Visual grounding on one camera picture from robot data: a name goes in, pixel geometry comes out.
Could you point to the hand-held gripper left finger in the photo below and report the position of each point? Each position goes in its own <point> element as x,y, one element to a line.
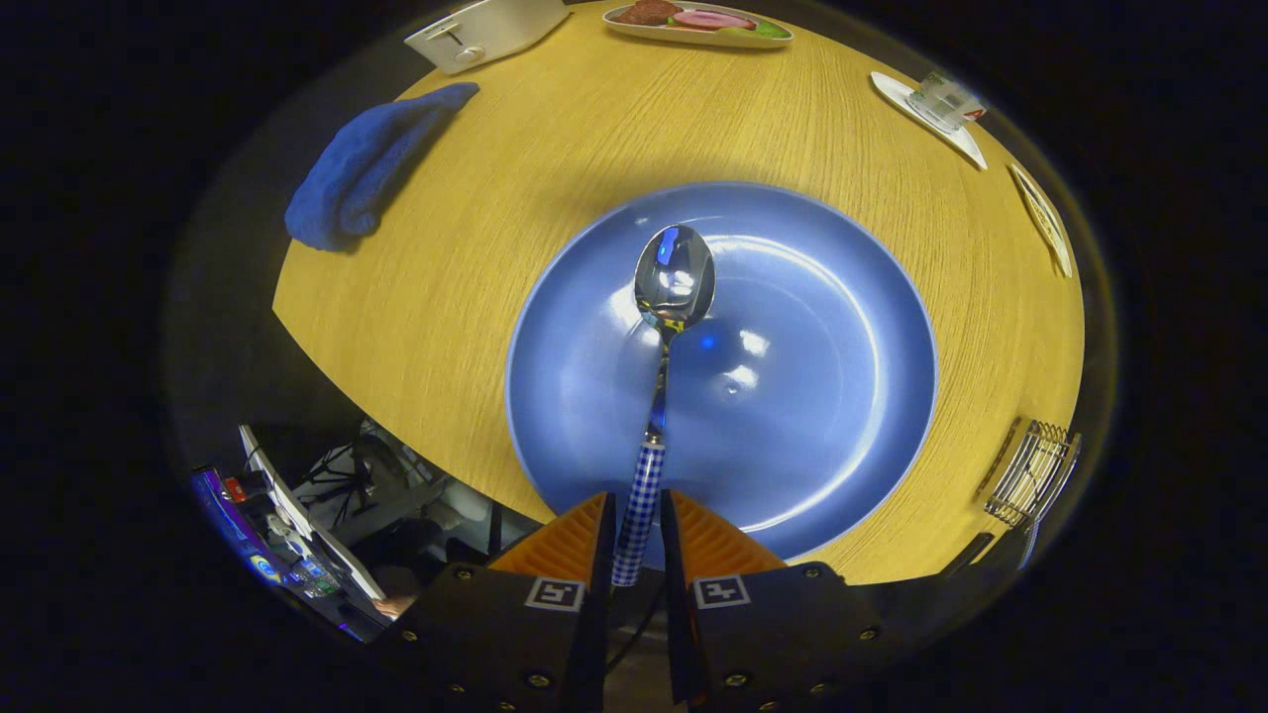
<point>592,634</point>

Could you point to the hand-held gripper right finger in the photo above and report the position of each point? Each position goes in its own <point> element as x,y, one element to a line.
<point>682,634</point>

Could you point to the black tripod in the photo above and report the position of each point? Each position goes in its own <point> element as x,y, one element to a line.
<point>342,485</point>

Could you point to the blue round plate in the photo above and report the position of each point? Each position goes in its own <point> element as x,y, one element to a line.
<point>812,347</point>

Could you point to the computer screen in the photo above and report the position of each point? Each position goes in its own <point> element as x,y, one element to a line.
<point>238,525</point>

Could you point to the blue folded towel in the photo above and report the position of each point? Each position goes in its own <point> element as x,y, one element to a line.
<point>367,168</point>

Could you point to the white divided condiment tray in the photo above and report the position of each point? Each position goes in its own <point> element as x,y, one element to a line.
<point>1040,218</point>

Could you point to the white square coaster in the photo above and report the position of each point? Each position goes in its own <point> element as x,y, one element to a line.
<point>897,92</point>

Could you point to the clear plastic bottle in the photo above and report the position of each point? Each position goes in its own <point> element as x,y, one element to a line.
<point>946,99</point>

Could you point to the white oval food plate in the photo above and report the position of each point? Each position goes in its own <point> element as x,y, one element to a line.
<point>644,33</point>

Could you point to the white toaster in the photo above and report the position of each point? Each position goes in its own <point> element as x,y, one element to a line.
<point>485,35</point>

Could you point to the green lettuce leaf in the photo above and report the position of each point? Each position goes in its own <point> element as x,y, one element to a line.
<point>768,30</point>

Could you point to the pink ham slice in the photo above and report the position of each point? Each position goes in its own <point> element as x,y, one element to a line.
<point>713,20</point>

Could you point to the brown meat slice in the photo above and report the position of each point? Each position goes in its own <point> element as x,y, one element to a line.
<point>649,13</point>

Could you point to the black table bracket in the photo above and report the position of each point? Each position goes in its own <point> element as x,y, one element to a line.
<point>969,555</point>

